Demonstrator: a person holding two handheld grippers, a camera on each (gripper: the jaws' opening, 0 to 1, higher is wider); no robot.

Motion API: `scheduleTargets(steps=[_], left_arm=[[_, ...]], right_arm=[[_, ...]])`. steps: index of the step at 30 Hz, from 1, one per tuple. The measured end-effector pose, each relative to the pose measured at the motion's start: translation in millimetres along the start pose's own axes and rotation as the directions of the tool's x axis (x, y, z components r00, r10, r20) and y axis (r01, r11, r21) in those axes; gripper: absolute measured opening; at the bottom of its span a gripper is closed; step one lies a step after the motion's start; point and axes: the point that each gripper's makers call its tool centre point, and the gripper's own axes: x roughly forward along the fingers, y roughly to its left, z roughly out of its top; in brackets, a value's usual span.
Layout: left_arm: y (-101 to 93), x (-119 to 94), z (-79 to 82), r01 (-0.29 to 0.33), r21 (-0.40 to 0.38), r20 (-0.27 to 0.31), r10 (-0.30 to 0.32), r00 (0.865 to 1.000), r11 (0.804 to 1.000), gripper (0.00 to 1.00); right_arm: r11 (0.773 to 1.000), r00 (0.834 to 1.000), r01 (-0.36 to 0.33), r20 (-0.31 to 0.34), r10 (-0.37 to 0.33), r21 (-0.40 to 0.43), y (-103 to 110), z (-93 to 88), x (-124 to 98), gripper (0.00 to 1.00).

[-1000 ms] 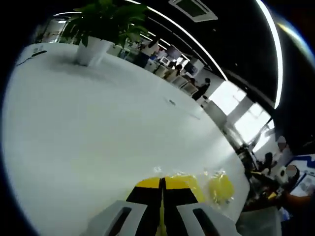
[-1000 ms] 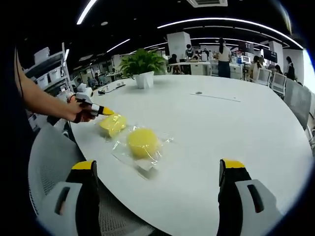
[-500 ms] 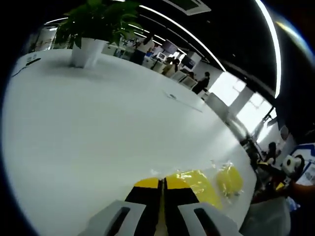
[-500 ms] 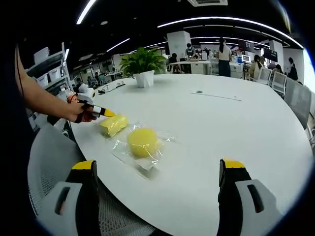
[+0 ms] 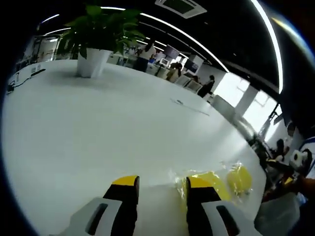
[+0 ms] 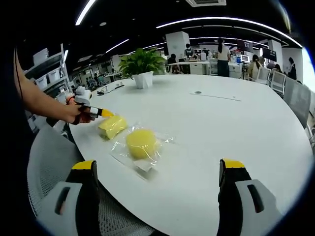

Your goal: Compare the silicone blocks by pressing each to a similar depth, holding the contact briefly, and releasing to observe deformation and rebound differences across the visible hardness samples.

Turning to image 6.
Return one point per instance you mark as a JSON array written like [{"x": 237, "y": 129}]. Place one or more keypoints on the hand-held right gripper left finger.
[{"x": 83, "y": 196}]

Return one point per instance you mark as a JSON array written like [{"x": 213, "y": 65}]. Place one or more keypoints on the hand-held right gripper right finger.
[{"x": 231, "y": 196}]

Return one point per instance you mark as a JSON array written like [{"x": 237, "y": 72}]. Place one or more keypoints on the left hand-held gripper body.
[{"x": 83, "y": 96}]

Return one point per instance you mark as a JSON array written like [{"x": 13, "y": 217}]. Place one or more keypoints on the rectangular yellow silicone block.
[{"x": 113, "y": 126}]

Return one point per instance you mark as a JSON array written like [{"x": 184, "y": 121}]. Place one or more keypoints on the round yellow silicone block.
[{"x": 141, "y": 143}]

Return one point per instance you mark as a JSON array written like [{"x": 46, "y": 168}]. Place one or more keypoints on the person's left hand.
[{"x": 78, "y": 115}]

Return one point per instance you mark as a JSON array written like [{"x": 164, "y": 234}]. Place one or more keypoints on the translucent storage box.
[
  {"x": 41, "y": 82},
  {"x": 54, "y": 75}
]

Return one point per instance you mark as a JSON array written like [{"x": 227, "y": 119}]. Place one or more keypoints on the metal storage shelf rack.
[{"x": 53, "y": 66}]

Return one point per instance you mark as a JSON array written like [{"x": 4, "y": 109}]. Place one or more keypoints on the grey mesh office chair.
[{"x": 49, "y": 152}]

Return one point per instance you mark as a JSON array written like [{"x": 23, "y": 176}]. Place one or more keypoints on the white storage box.
[{"x": 40, "y": 56}]

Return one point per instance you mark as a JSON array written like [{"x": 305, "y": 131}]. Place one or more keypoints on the short ceiling light strip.
[{"x": 117, "y": 45}]

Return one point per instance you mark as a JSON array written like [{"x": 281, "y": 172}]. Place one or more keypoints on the potted green plant white pot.
[{"x": 141, "y": 66}]

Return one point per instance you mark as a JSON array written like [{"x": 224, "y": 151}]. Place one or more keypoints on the straight ceiling light strip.
[{"x": 85, "y": 12}]

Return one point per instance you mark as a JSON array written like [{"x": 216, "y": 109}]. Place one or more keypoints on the person's dark clothing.
[{"x": 14, "y": 147}]

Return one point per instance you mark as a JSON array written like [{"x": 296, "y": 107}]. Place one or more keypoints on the white office desk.
[{"x": 189, "y": 67}]

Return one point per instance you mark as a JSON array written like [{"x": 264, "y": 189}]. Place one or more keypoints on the grey fabric office chair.
[{"x": 296, "y": 100}]

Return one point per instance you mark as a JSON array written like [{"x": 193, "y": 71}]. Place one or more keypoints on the white mesh office chair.
[
  {"x": 263, "y": 75},
  {"x": 277, "y": 81}
]

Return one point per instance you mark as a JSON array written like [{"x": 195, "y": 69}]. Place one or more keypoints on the small bright monitor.
[{"x": 245, "y": 58}]

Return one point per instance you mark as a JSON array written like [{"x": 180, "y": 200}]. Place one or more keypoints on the dark hanging sign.
[{"x": 245, "y": 46}]

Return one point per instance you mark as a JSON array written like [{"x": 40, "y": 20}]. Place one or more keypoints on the ceiling air vent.
[{"x": 205, "y": 2}]

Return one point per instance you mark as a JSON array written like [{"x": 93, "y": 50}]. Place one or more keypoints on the long curved ceiling light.
[{"x": 226, "y": 18}]

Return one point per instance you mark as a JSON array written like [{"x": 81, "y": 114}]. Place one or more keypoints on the dark wall screen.
[{"x": 269, "y": 54}]

